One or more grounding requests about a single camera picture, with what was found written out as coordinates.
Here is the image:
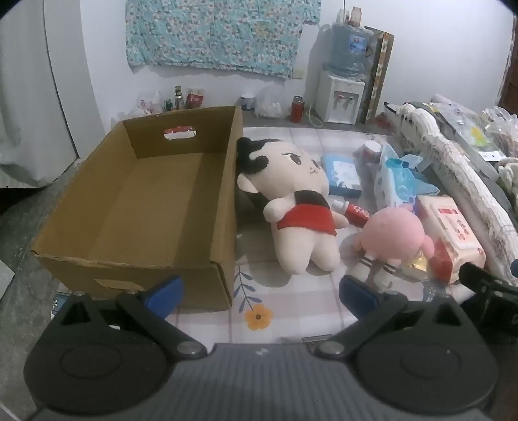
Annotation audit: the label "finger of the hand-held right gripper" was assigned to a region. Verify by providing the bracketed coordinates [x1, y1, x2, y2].
[475, 289, 518, 328]
[459, 262, 518, 300]

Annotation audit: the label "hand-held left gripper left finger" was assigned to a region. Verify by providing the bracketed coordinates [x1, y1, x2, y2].
[52, 275, 208, 360]

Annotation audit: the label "pink round plush toy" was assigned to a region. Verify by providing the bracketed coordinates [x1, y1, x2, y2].
[352, 206, 434, 292]

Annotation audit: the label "brown wooden door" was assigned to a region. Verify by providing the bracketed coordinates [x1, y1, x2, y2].
[498, 40, 518, 118]

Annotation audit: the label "framed patterned board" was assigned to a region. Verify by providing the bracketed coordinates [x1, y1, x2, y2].
[358, 26, 395, 125]

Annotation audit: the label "white knitted blanket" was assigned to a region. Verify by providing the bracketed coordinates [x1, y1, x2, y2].
[384, 101, 518, 284]

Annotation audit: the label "bottles on water jug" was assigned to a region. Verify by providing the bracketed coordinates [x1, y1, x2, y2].
[336, 6, 363, 27]

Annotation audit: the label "teal floral wall cloth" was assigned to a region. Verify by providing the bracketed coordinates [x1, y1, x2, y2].
[125, 0, 321, 79]

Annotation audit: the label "pile of plastic bags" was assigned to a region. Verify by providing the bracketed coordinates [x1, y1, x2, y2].
[429, 93, 518, 203]

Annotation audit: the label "white water dispenser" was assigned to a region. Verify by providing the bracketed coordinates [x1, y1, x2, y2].
[315, 70, 366, 124]

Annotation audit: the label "white plastic bag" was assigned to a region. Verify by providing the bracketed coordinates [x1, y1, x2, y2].
[254, 85, 284, 119]

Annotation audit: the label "blue bandage box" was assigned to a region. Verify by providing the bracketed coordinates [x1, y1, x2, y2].
[321, 154, 362, 199]

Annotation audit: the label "red toothpaste tube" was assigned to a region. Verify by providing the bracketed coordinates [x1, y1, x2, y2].
[331, 198, 371, 228]

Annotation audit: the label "pink printed plastic bag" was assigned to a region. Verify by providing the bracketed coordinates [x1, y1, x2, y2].
[131, 91, 164, 118]

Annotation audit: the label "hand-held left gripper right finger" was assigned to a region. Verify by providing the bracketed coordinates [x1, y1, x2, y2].
[312, 274, 476, 360]

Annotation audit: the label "blue water jug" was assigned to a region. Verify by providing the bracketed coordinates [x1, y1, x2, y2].
[327, 20, 379, 79]

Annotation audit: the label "floral checked bed sheet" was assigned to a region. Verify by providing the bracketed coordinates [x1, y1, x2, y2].
[166, 125, 502, 349]

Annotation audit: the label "black-haired plush doll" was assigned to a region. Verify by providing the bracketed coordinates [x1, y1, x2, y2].
[236, 137, 351, 276]

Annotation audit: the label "gold foil packet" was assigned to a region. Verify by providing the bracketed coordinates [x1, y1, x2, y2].
[405, 253, 435, 280]

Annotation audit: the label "pink tissue pack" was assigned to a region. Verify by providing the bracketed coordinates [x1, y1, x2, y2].
[415, 195, 486, 284]

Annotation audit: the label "white cabinet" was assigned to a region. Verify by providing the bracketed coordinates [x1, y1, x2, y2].
[0, 0, 96, 189]

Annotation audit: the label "brown cardboard box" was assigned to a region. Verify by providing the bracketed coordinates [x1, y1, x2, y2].
[31, 105, 243, 312]

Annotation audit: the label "blue tissue pack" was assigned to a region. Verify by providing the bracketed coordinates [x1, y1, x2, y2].
[374, 143, 440, 211]

